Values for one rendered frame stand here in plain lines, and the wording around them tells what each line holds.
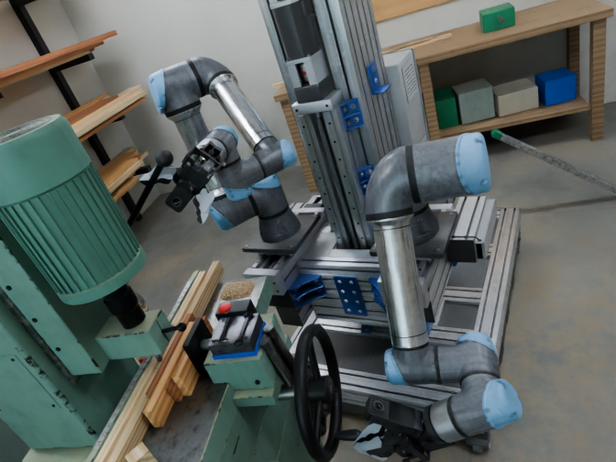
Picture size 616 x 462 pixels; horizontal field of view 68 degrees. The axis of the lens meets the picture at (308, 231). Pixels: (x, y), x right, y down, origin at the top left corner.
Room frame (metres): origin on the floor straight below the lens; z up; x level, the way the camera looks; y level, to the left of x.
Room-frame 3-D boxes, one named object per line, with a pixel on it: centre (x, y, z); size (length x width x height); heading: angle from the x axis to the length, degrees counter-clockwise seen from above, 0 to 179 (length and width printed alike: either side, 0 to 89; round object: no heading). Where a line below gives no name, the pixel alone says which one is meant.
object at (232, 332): (0.79, 0.22, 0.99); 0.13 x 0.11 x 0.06; 161
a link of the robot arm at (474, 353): (0.62, -0.22, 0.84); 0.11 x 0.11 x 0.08; 68
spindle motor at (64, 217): (0.82, 0.41, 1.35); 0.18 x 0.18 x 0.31
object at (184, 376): (0.81, 0.34, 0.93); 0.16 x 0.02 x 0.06; 161
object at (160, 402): (0.80, 0.38, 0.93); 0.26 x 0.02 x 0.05; 161
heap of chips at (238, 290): (1.06, 0.24, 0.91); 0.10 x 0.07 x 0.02; 71
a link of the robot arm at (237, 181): (1.18, 0.13, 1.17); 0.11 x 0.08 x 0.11; 107
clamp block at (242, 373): (0.79, 0.22, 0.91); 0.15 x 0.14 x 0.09; 161
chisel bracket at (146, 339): (0.83, 0.43, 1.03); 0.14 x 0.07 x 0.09; 71
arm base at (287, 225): (1.46, 0.09, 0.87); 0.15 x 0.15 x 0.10
